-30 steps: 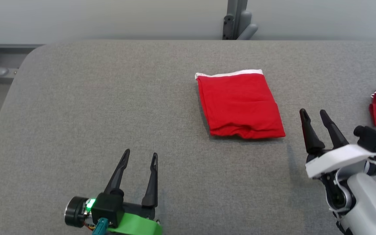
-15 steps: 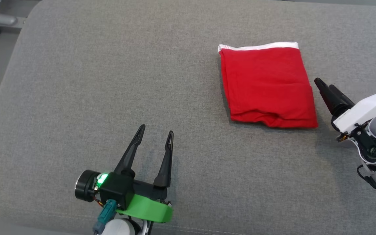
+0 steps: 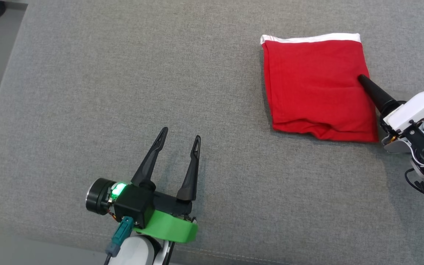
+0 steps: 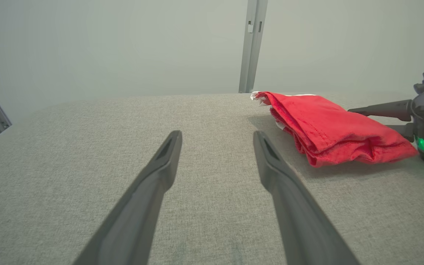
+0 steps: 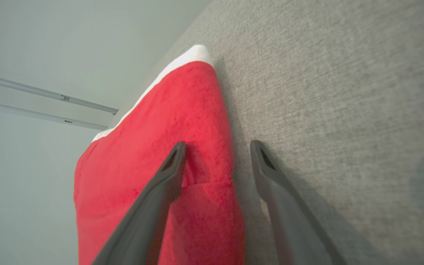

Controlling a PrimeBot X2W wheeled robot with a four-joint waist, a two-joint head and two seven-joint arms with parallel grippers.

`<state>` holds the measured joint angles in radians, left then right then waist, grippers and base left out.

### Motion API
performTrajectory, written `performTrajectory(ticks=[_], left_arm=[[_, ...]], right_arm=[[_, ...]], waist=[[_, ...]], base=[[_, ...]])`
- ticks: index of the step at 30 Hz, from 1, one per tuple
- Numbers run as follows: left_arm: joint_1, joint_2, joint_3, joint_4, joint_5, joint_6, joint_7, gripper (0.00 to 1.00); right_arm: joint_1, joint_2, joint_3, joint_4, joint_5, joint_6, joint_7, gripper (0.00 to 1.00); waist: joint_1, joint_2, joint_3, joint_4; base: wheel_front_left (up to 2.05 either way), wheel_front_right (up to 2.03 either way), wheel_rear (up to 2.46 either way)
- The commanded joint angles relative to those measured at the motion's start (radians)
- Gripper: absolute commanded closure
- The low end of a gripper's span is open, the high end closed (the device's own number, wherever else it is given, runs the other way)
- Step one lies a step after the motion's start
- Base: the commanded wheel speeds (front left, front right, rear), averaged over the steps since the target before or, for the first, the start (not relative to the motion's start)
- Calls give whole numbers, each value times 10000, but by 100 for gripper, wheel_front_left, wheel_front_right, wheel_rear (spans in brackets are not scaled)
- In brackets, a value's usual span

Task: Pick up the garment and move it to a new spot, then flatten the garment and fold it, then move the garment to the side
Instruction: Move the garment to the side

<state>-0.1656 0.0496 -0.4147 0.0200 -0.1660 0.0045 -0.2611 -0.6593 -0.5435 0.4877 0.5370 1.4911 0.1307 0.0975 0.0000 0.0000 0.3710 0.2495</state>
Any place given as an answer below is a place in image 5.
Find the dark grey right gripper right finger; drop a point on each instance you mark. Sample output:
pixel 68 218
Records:
pixel 296 228

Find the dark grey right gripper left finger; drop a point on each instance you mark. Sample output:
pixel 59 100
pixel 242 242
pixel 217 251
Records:
pixel 142 228

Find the red shorts with white stripe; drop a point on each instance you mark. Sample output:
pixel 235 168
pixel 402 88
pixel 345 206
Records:
pixel 182 110

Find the grey metal frame post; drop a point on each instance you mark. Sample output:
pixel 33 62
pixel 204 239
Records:
pixel 31 113
pixel 31 89

